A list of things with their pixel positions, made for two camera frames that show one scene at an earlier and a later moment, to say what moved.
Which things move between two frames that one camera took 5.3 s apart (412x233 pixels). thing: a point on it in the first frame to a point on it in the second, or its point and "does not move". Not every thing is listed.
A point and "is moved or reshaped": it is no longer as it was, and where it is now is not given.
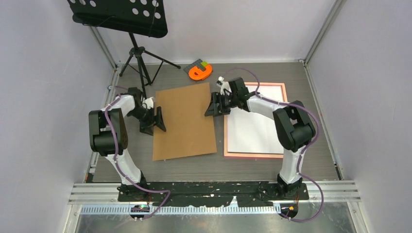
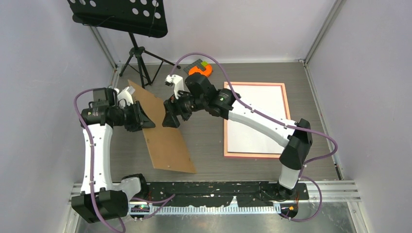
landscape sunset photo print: (253, 132) does not move
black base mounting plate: (212, 193) does not move
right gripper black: (211, 110) to (177, 104)
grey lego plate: (197, 63) does not move
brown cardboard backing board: (189, 131) is moved or reshaped
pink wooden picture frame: (277, 156) does not move
